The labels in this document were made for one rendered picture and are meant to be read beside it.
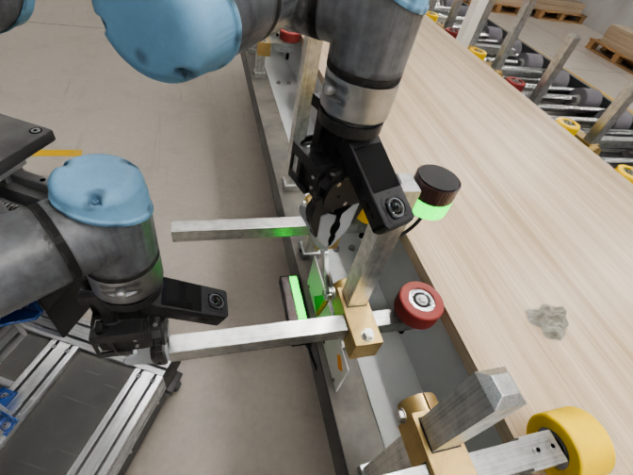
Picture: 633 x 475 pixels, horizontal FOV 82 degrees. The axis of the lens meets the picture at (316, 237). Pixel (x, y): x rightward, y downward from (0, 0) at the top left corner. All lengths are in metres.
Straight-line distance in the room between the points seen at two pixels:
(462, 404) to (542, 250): 0.57
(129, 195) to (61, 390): 1.06
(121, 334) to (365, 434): 0.46
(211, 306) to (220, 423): 0.98
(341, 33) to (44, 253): 0.30
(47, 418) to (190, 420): 0.42
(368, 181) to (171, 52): 0.23
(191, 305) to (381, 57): 0.36
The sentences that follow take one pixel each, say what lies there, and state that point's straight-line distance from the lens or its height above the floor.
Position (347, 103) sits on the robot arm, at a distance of 0.37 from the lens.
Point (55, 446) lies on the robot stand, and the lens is 1.31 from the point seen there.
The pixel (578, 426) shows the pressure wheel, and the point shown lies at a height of 0.98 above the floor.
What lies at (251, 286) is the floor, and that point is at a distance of 1.71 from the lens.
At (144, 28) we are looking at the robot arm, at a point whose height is 1.31.
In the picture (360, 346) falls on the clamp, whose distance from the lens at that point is 0.62.
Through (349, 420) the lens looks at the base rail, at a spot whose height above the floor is 0.70.
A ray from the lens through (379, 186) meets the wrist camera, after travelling 0.40.
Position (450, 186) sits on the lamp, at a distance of 0.50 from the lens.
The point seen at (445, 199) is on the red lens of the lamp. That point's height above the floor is 1.13.
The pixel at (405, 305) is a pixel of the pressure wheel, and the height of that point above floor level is 0.91.
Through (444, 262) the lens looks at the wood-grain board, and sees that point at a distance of 0.75.
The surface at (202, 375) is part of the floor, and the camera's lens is 1.52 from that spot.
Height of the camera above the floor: 1.40
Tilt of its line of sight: 46 degrees down
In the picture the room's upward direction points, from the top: 14 degrees clockwise
